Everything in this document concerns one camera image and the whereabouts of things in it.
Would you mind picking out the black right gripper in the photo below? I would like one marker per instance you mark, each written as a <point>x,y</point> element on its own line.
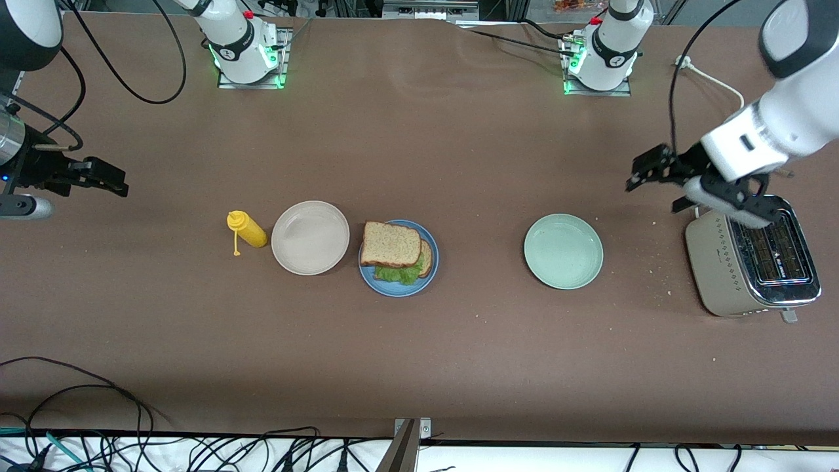
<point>44,169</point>

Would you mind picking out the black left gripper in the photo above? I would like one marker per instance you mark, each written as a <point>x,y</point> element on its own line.
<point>685,164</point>

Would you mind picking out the yellow mustard squeeze bottle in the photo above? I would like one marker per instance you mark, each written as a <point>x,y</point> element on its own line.
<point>250,231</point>

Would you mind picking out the brown bread slice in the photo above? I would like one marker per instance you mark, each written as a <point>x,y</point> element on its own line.
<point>427,257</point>
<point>390,244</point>

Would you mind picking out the green lettuce leaf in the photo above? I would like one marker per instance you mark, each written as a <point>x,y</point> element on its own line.
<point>396,273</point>

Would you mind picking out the light green round plate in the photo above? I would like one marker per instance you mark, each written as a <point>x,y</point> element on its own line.
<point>563,251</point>

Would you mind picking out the beige round plate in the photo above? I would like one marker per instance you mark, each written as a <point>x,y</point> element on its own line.
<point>310,237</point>

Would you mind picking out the blue round plate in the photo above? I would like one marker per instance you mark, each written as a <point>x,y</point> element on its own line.
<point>393,290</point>

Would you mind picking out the beige chrome toaster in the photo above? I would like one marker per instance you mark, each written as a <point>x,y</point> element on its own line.
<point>718,262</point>

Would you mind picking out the small orange object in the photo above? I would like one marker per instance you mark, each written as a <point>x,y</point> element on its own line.
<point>577,5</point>

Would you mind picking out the grey power strip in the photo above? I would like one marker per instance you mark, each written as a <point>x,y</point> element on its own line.
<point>429,10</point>

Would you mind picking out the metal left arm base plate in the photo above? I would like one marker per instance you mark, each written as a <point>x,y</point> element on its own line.
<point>600,93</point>

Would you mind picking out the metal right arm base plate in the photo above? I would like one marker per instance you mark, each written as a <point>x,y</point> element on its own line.
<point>286,65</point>

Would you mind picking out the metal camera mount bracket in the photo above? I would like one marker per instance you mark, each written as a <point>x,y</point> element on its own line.
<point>409,432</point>

